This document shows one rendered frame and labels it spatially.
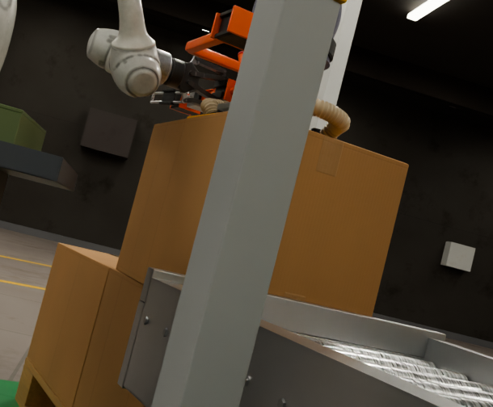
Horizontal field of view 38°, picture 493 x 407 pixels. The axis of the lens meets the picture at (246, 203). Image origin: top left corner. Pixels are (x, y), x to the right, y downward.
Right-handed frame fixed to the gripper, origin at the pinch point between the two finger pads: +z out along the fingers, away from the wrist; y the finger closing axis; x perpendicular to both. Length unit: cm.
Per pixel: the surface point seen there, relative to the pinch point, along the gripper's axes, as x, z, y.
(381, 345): 62, 19, 52
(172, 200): 27.6, -20.3, 33.6
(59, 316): -41, -19, 74
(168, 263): 36, -21, 47
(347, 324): 62, 9, 50
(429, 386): 93, 3, 54
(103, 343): 4, -19, 72
